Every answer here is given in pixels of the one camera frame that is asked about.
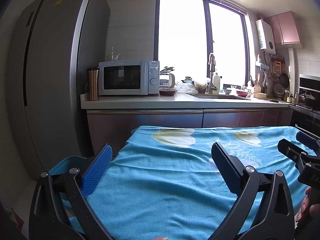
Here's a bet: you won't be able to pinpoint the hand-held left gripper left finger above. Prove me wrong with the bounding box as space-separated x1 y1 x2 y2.
29 144 115 240

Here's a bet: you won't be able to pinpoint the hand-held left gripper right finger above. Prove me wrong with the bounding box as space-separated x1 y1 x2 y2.
211 142 295 240

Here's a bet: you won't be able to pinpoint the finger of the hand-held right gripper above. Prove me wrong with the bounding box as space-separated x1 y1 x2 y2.
277 139 309 170
296 131 320 155

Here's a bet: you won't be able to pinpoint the blue plastic trash bin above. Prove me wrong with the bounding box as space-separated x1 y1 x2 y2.
49 156 108 178

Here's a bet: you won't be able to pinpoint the person's right hand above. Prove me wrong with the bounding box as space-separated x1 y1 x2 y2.
295 187 320 228

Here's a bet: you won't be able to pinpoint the black built-in oven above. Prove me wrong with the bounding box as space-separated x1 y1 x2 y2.
290 106 320 140

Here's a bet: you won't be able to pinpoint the pot with glass lid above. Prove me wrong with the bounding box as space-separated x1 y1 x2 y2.
299 92 317 105

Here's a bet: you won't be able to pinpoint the stack of plates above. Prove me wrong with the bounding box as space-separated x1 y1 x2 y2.
273 84 285 97

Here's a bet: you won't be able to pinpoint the black frying pan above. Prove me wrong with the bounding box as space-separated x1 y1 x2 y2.
279 73 290 88

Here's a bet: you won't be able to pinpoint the blue floral tablecloth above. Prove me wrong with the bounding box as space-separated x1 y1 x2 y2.
61 125 320 240

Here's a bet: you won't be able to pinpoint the brown base cabinets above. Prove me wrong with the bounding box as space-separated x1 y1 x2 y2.
86 107 292 155

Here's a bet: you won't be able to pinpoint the white soap bottle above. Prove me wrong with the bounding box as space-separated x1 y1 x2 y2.
213 72 223 93

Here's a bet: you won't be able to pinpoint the brown steel thermos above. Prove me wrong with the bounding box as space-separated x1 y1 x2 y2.
86 67 100 101

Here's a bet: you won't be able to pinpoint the plastic bag of food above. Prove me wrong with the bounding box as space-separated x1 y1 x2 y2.
194 80 209 93

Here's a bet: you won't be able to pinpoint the white kitchen counter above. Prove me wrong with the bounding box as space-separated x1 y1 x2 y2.
80 92 294 109

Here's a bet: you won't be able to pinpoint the clear plastic bag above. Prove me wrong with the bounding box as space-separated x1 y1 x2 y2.
175 80 199 94

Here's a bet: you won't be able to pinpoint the steel kitchen faucet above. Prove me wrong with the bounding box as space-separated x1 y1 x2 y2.
207 53 218 94

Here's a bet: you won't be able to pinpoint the red bag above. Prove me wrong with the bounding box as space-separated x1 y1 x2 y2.
5 206 25 233

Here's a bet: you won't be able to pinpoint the dark food container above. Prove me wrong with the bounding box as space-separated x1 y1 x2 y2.
159 87 178 97

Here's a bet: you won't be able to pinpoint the white microwave oven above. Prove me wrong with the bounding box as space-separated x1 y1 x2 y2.
98 59 160 96

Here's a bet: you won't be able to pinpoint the grey refrigerator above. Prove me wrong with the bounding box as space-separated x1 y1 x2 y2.
6 0 112 180

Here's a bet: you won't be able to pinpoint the glass kettle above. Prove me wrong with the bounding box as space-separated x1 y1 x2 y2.
159 66 176 88

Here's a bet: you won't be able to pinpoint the white water heater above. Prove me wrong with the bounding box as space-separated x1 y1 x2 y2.
255 19 276 54

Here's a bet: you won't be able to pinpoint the small white figurine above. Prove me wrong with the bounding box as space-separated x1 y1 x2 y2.
109 46 120 62

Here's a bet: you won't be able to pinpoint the kitchen window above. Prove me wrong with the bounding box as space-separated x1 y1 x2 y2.
154 0 253 92

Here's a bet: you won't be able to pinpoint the pink wall cabinet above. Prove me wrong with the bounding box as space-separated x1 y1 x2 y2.
262 11 300 46

